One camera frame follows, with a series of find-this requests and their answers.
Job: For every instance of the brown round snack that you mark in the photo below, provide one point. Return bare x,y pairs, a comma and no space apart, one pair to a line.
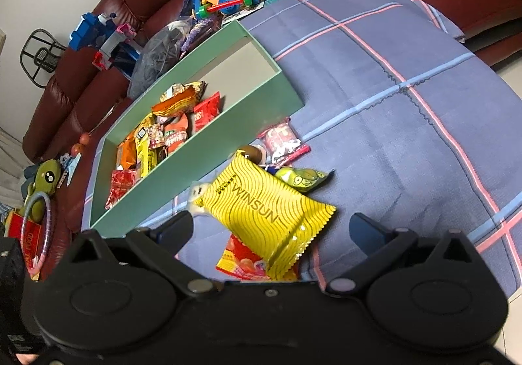
251,153

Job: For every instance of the orange ball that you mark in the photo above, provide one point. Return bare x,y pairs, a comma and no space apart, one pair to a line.
85,139
77,149

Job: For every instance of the small white snack packet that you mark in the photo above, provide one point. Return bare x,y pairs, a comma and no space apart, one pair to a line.
200,195

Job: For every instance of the green cartoon snack packet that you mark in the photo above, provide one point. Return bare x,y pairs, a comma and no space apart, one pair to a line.
304,179

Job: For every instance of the grey plastic bag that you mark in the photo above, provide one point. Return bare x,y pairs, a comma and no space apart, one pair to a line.
157,59

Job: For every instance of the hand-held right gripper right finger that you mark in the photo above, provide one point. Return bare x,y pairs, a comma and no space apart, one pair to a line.
367,232

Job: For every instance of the large yellow wavy-line packet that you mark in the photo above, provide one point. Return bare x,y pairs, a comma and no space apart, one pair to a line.
261,206

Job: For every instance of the blue white toy card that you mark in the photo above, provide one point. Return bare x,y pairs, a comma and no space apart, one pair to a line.
69,169

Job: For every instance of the blue plaid blanket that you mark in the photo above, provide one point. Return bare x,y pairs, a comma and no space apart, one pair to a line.
387,124

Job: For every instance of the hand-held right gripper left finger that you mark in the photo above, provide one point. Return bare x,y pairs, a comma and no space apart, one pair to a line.
175,228

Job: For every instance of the pile of assorted snack packets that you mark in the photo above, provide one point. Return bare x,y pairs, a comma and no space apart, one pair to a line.
163,132

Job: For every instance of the white curtain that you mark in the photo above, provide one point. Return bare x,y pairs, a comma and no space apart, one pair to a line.
10,169

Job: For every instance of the thin red stick packet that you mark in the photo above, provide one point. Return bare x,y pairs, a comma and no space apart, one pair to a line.
289,157

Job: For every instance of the dark red leather sofa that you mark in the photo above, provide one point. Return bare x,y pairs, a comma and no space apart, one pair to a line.
81,104

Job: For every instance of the green plush toy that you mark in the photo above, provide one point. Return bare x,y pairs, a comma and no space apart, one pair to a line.
45,185

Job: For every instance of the black mesh back support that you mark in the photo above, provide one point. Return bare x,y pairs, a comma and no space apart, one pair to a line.
40,59

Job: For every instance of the red cardboard box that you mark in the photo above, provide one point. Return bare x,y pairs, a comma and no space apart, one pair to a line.
28,234

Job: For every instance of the orange-red fruit candy packet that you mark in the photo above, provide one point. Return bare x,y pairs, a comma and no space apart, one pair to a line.
244,263

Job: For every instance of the blue toy robot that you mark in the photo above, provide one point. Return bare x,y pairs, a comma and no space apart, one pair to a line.
100,42

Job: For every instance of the red clear-edged snack packet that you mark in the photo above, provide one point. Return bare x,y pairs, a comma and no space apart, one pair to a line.
279,138

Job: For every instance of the shallow green cardboard box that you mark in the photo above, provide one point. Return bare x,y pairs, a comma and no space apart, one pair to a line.
179,181

